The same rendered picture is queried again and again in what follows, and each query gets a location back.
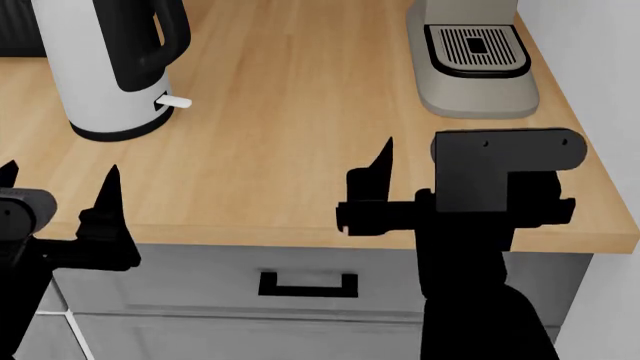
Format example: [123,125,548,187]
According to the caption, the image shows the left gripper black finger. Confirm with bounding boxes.
[0,159,21,188]
[75,163,127,242]

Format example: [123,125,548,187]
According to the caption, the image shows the white electric kettle black handle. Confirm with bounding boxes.
[29,0,193,135]

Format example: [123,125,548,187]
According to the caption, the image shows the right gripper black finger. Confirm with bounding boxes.
[508,170,565,201]
[346,135,395,204]

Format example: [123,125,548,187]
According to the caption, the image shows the black slotted drip tray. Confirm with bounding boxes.
[423,24,533,80]

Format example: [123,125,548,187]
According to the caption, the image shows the grey drawer front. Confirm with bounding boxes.
[51,242,595,321]

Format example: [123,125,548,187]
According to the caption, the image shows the black ribbed appliance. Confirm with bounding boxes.
[0,0,49,59]

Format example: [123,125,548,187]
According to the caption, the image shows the black drawer handle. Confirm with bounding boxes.
[257,271,360,299]

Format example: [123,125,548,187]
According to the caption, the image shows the grey gripper camera box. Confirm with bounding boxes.
[431,128,589,214]
[0,186,58,238]

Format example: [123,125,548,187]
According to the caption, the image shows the white kettle switch lever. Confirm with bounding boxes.
[156,94,193,110]

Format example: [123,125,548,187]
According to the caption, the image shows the grey left gripper camera box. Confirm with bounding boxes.
[0,186,58,238]

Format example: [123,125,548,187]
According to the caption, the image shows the black round kettle base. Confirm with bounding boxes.
[69,107,175,144]

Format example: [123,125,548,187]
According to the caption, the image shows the beige coffee machine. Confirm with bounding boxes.
[405,0,541,120]

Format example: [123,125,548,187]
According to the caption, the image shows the grey right gripper camera box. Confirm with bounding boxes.
[431,128,589,214]

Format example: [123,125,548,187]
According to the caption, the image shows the grey lower cabinet front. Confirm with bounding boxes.
[69,312,562,360]

